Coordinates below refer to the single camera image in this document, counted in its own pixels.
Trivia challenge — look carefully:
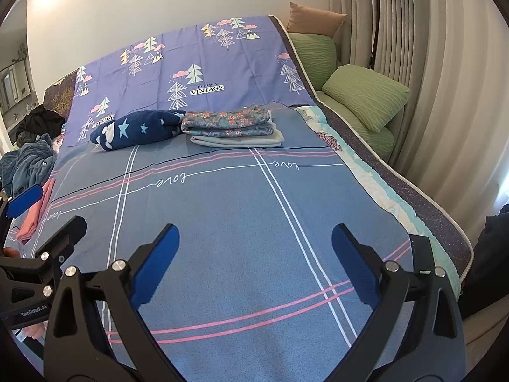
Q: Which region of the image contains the left hand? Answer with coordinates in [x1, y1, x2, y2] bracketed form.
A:
[3, 247, 45, 340]

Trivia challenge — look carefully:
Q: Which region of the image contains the purple tree print sheet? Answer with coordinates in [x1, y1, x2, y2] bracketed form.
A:
[64, 16, 317, 147]

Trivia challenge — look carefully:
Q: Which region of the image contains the beige curtain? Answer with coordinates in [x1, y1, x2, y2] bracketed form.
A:
[329, 0, 508, 240]

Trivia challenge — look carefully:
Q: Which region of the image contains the blue striped bed blanket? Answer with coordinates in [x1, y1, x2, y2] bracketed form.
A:
[15, 103, 415, 382]

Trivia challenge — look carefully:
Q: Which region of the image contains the green pillow near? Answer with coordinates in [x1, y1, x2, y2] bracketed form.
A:
[322, 64, 411, 133]

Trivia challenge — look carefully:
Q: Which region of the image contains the black clothing pile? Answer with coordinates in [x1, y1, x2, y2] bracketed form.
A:
[15, 105, 66, 148]

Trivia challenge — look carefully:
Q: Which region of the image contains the folded pink garment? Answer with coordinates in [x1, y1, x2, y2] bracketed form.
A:
[16, 178, 55, 245]

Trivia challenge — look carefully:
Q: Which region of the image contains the floral teal pink garment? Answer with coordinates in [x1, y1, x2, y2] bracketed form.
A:
[181, 105, 274, 137]

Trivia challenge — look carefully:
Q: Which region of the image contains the white floral quilt edge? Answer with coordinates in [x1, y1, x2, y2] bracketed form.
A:
[295, 105, 461, 293]

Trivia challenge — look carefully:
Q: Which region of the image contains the crumpled blue towel blanket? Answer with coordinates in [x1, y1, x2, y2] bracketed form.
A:
[1, 134, 57, 197]

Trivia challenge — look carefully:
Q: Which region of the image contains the green pillow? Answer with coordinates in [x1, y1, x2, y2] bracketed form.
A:
[289, 33, 337, 91]
[322, 64, 411, 133]

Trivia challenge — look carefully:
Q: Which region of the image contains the beige cushion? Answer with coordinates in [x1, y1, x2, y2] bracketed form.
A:
[286, 2, 348, 38]

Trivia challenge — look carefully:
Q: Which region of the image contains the brown patterned headboard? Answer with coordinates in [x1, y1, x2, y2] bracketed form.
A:
[42, 70, 78, 120]

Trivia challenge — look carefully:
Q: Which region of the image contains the green pillow far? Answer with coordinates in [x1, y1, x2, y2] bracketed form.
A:
[289, 33, 337, 91]

